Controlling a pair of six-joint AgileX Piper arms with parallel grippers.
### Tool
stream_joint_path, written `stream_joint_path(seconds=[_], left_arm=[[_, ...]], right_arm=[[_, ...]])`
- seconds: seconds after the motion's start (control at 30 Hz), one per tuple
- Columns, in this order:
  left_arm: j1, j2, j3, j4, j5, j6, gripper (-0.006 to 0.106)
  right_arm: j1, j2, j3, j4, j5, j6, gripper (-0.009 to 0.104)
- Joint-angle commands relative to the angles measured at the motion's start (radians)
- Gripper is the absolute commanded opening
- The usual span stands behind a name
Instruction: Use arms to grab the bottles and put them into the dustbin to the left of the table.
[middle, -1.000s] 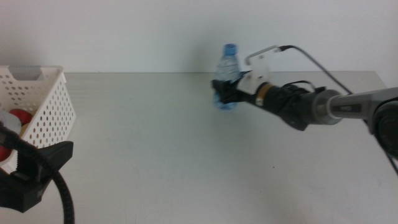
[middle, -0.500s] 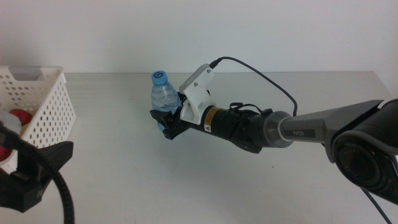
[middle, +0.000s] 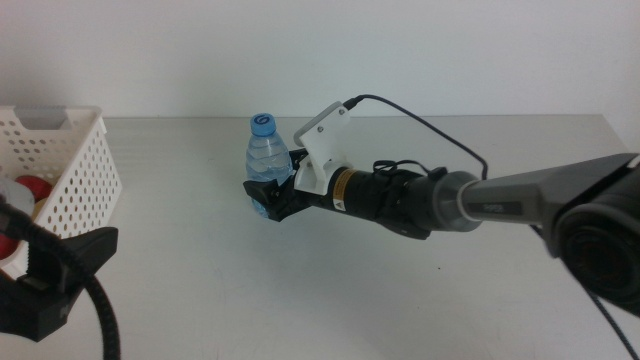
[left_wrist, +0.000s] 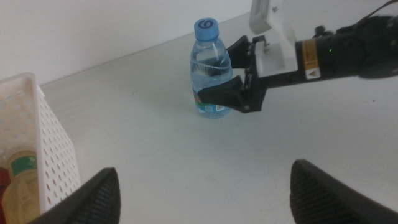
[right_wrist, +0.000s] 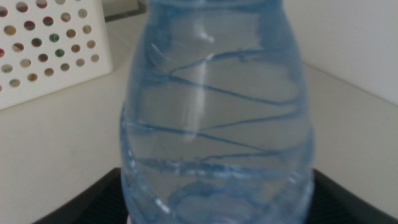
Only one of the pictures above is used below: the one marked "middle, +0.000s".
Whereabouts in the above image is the thin black gripper wire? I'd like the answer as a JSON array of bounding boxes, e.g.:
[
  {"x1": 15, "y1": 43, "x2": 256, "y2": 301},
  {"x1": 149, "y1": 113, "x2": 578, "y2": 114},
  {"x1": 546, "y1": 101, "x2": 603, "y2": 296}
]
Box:
[{"x1": 372, "y1": 159, "x2": 449, "y2": 184}]

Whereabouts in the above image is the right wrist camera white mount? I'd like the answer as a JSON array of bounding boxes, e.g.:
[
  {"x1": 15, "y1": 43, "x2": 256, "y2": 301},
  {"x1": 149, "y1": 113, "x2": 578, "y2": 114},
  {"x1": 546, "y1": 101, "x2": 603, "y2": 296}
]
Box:
[{"x1": 293, "y1": 100, "x2": 354, "y2": 194}]

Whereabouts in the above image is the clear water bottle blue cap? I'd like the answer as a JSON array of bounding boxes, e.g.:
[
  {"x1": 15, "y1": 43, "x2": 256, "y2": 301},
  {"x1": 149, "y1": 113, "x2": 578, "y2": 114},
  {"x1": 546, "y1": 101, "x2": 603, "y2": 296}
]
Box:
[{"x1": 244, "y1": 112, "x2": 295, "y2": 220}]

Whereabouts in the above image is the wrist camera black cable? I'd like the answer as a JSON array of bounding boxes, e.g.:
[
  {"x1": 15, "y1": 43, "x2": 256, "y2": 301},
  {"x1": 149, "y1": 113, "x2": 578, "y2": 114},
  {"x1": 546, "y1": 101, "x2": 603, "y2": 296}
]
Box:
[
  {"x1": 343, "y1": 94, "x2": 640, "y2": 360},
  {"x1": 0, "y1": 198, "x2": 122, "y2": 360}
]

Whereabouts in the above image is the white perforated plastic basket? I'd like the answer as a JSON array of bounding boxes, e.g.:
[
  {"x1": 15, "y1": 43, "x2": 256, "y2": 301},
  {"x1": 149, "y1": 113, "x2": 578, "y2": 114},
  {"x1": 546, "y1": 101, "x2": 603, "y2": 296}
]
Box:
[{"x1": 0, "y1": 104, "x2": 123, "y2": 281}]

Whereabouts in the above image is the right wrist camera black cable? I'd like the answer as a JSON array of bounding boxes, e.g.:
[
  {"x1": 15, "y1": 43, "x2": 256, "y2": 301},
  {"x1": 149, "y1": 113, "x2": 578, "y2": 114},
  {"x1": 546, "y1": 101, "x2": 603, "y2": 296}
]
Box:
[{"x1": 343, "y1": 94, "x2": 640, "y2": 360}]

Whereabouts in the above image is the yellow tea bottle green label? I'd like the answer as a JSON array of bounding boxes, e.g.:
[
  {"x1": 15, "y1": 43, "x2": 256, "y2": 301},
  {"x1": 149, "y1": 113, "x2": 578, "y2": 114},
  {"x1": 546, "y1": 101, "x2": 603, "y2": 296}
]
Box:
[{"x1": 0, "y1": 176, "x2": 50, "y2": 220}]

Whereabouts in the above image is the red soda can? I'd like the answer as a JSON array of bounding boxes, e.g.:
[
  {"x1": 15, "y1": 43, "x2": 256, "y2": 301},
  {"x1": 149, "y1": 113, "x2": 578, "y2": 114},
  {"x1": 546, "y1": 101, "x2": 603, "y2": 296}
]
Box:
[{"x1": 0, "y1": 174, "x2": 54, "y2": 261}]

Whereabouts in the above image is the left wrist camera black cable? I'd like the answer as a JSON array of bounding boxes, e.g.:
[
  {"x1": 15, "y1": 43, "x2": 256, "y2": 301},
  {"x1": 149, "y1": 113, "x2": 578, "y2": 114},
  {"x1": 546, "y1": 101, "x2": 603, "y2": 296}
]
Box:
[{"x1": 0, "y1": 198, "x2": 122, "y2": 360}]

